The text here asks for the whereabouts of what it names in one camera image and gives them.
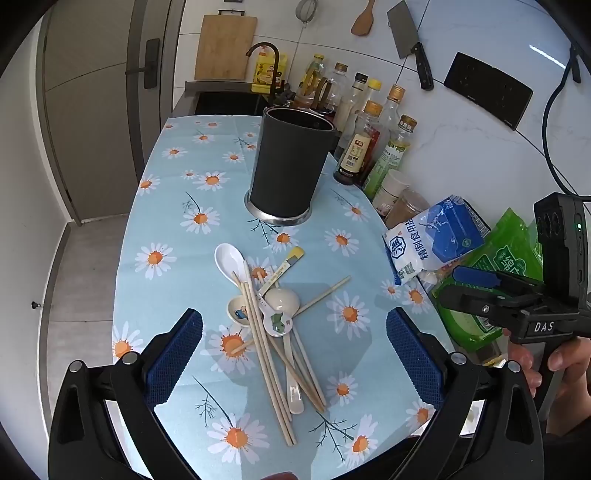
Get blue daisy tablecloth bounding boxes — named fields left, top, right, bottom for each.
left=112, top=115, right=455, bottom=480

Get white lid jar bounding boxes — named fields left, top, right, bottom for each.
left=372, top=169, right=411, bottom=213

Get yellow dish soap bottle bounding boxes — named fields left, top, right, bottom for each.
left=252, top=52, right=288, bottom=93

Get plain white ceramic spoon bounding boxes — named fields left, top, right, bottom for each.
left=214, top=243, right=252, bottom=301

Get black sink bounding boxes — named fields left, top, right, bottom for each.
left=194, top=90, right=269, bottom=116

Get tall clear gold cap bottle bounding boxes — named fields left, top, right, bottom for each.
left=382, top=84, right=407, bottom=141

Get black cable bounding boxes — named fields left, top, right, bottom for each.
left=542, top=44, right=591, bottom=201

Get wooden cutting board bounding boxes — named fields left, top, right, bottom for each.
left=194, top=15, right=258, bottom=81

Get blue white salt bag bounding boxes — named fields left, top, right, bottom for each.
left=382, top=195, right=491, bottom=286

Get cream ceramic spoon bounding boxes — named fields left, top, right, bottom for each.
left=264, top=287, right=305, bottom=415

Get white spoons and chopsticks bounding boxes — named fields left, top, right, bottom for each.
left=230, top=261, right=352, bottom=447

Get black utensil holder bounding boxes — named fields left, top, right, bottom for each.
left=245, top=106, right=334, bottom=227

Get black handled cleaver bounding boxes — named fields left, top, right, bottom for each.
left=387, top=0, right=435, bottom=90

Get person's right hand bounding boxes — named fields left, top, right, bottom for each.
left=502, top=328, right=591, bottom=437

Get dinosaur print spoon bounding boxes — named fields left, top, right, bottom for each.
left=252, top=291, right=295, bottom=337

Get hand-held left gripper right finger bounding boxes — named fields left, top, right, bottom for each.
left=385, top=307, right=546, bottom=480

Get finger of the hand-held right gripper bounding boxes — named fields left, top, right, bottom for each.
left=451, top=265, right=546, bottom=297
left=438, top=282, right=533, bottom=332

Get brown spice jar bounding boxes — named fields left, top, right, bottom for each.
left=385, top=187, right=431, bottom=229

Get yellow cooking oil bottle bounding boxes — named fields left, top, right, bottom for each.
left=299, top=54, right=326, bottom=109

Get green label bottle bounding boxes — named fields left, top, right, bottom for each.
left=362, top=114, right=419, bottom=199

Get tan label dark sauce bottle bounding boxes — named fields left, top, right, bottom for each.
left=333, top=100, right=384, bottom=186

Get green plastic bag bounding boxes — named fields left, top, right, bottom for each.
left=431, top=208, right=546, bottom=352

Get black wall outlet panel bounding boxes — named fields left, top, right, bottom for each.
left=444, top=52, right=534, bottom=130

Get black door lock handle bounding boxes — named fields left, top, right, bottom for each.
left=124, top=39, right=161, bottom=89

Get wooden spatula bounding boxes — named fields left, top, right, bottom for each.
left=351, top=0, right=376, bottom=37

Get black faucet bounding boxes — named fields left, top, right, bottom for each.
left=245, top=42, right=283, bottom=104

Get black cap bottle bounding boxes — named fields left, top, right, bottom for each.
left=341, top=72, right=370, bottom=134

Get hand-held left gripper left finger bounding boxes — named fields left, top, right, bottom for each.
left=48, top=308, right=204, bottom=480

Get grey door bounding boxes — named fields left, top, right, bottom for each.
left=37, top=0, right=185, bottom=227

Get cartoon print spoon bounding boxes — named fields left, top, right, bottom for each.
left=227, top=247, right=305, bottom=326

